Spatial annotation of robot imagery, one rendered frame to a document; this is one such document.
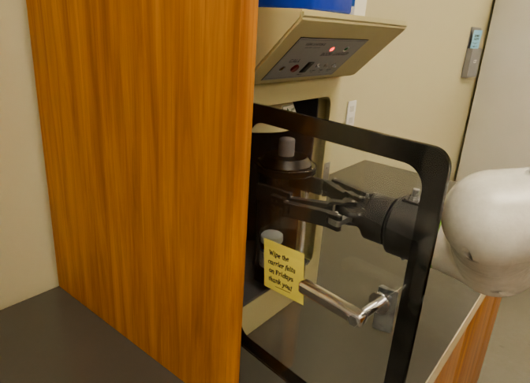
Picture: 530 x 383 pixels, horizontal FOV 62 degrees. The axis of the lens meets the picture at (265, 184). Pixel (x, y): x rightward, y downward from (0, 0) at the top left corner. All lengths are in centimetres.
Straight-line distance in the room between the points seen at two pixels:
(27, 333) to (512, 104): 331
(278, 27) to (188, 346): 48
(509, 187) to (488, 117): 317
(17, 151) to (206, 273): 48
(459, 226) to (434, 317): 52
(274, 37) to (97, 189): 40
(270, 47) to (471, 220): 31
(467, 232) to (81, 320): 71
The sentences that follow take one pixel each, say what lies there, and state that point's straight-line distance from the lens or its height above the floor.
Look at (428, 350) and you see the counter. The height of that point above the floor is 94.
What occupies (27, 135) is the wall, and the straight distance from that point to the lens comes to 96.
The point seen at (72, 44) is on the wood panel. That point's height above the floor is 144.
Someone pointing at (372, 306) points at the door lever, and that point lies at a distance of 52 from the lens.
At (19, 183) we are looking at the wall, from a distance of 97.
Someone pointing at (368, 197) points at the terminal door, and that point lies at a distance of 50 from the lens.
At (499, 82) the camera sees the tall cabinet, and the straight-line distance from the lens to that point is 364.
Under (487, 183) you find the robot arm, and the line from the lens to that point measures 51.
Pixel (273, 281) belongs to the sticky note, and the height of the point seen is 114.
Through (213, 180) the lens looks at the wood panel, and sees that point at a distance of 56.
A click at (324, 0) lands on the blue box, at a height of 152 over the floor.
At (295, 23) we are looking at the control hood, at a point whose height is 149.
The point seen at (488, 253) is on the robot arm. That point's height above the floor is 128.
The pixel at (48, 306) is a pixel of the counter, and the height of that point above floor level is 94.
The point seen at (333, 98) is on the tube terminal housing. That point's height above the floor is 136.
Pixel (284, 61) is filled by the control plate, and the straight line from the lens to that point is 62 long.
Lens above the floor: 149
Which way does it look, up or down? 20 degrees down
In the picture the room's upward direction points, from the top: 4 degrees clockwise
